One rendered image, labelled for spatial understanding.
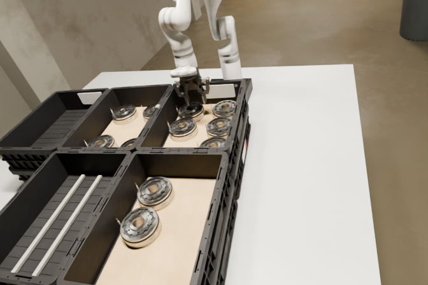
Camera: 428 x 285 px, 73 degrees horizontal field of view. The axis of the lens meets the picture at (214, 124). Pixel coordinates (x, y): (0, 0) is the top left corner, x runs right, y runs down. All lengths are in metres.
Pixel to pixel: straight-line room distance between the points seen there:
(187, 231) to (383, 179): 1.46
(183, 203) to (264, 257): 0.26
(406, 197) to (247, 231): 1.23
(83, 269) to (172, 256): 0.20
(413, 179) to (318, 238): 1.25
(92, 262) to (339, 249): 0.62
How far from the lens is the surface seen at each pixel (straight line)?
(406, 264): 1.74
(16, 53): 2.50
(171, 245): 0.79
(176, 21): 0.94
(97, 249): 0.81
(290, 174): 1.04
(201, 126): 1.09
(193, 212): 0.82
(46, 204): 1.09
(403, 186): 2.02
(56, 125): 1.49
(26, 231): 1.06
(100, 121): 1.27
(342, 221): 0.94
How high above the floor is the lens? 1.47
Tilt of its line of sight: 37 degrees down
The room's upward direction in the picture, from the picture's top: 13 degrees counter-clockwise
